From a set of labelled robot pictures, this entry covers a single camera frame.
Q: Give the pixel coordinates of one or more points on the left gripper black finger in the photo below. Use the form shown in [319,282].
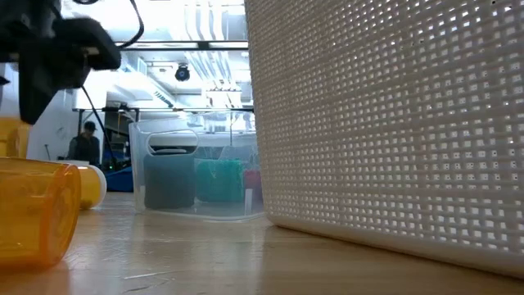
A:
[90,43]
[45,90]

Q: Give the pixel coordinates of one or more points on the orange pill bottle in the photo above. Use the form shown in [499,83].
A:
[14,139]
[91,186]
[32,209]

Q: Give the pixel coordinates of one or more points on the clear plastic bin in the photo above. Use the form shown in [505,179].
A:
[172,123]

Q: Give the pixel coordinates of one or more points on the black tape roll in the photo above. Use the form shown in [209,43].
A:
[168,182]

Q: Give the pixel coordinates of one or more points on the green bandage roll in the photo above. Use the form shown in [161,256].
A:
[220,180]

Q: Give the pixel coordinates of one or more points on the person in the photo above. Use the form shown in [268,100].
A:
[85,147]

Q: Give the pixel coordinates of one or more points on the red bandage roll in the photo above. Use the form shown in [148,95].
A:
[253,184]

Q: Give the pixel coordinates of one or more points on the white perforated plastic basket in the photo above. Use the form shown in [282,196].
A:
[389,123]

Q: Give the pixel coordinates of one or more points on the black metal rig frame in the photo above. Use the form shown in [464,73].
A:
[184,45]

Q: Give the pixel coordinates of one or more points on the black overhead camera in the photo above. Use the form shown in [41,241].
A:
[182,73]

